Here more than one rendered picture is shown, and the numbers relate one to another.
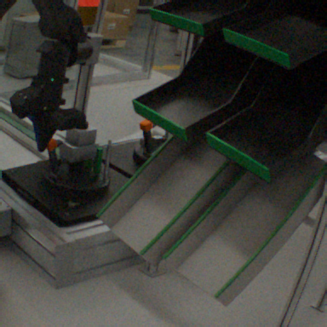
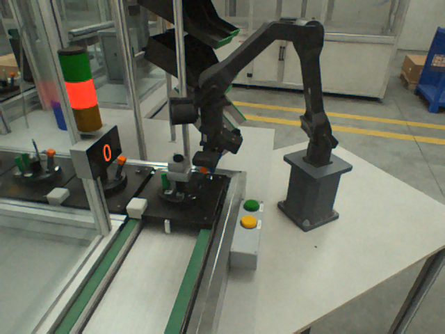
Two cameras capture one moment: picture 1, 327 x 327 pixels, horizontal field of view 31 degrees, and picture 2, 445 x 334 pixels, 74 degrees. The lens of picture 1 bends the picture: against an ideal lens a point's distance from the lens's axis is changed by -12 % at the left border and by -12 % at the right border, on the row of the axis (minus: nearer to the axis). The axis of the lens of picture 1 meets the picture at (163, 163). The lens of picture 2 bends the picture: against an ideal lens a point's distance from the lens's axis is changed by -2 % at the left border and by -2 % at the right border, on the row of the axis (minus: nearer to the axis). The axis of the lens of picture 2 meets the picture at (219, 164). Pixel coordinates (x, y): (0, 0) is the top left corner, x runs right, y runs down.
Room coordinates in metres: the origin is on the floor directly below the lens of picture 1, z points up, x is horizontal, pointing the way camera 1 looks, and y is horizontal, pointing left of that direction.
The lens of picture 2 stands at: (1.41, 0.86, 1.52)
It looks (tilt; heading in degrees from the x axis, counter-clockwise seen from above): 32 degrees down; 240
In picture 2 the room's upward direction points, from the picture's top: straight up
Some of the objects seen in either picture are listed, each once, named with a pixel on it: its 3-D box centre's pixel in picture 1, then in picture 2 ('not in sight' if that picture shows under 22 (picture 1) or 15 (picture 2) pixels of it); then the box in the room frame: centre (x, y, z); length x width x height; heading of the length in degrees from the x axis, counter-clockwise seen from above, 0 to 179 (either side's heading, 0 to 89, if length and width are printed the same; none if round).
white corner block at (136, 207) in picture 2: not in sight; (137, 208); (1.29, 0.17, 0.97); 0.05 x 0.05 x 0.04; 49
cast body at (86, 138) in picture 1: (83, 138); (175, 166); (1.16, 0.16, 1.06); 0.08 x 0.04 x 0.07; 140
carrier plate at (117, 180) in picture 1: (74, 186); (181, 194); (1.15, 0.16, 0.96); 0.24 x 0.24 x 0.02; 49
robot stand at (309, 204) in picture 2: not in sight; (311, 187); (0.78, 0.33, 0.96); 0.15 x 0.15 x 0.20; 88
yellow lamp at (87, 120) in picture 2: (86, 14); (87, 115); (1.36, 0.23, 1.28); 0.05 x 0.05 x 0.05
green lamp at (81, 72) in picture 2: not in sight; (75, 66); (1.36, 0.23, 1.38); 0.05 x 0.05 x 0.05
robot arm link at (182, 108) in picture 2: (66, 40); (194, 101); (1.12, 0.22, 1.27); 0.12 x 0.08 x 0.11; 160
